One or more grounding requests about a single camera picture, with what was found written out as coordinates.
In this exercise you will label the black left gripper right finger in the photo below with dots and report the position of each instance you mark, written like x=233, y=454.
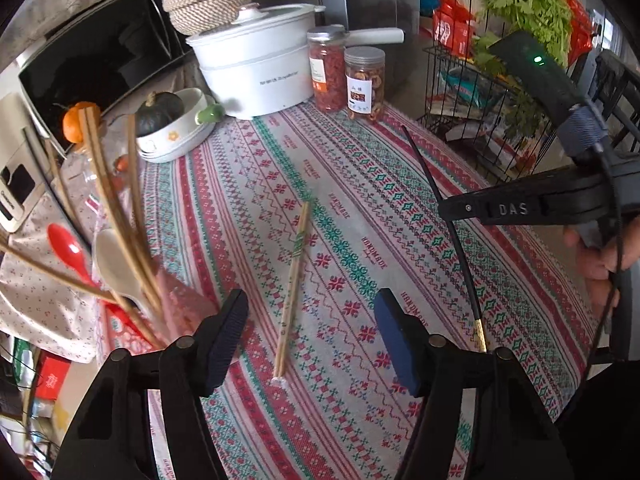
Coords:
x=513, y=436

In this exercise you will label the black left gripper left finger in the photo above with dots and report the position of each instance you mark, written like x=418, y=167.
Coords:
x=110, y=434

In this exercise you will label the black chopstick gold tip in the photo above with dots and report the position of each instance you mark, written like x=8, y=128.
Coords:
x=456, y=244

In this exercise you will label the pink perforated utensil basket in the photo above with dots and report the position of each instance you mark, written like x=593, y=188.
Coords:
x=183, y=310

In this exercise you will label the white plastic spoon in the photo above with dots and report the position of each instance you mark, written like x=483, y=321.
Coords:
x=115, y=271

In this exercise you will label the light wooden chopstick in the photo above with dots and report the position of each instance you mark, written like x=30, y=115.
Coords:
x=57, y=276

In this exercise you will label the bamboo chopstick green band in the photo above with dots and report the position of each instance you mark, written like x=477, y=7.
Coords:
x=291, y=293

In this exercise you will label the wooden chopstick pair member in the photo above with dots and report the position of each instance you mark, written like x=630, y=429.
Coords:
x=127, y=237

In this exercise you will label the red plastic spoon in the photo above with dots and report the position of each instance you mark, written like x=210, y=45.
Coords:
x=68, y=250

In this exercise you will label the person's right hand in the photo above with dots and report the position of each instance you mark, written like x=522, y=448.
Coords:
x=594, y=265

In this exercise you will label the red cardboard box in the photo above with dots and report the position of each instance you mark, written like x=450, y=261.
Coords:
x=51, y=373

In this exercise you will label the floral cloth cover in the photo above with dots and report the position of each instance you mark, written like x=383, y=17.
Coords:
x=46, y=313

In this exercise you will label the short jar dried rings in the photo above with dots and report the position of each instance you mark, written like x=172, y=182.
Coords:
x=365, y=82

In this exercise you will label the cream air fryer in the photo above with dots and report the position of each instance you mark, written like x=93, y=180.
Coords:
x=22, y=160

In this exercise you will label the patterned striped tablecloth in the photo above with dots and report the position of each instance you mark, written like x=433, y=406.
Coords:
x=225, y=216

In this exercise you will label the glass jar with tomatoes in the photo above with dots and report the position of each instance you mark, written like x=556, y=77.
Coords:
x=114, y=144

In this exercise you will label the tall jar red snacks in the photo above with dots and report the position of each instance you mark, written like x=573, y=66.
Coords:
x=327, y=66

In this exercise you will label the silver refrigerator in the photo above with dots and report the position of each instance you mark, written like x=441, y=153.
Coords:
x=401, y=59

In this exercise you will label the orange mandarin fruit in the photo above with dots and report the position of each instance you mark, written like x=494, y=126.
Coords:
x=71, y=126

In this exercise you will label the dark green pumpkin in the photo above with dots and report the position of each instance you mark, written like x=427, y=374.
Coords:
x=157, y=111

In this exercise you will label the white electric cooking pot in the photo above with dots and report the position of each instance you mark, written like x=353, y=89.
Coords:
x=259, y=64

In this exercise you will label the black microwave oven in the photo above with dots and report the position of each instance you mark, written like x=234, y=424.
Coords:
x=101, y=56

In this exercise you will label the woven rattan lidded basket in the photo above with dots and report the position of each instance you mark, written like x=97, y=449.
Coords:
x=191, y=17

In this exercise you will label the black wire vegetable rack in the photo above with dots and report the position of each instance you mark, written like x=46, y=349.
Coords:
x=470, y=100

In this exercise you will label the white ceramic bowl green handle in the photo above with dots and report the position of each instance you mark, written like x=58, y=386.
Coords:
x=201, y=115

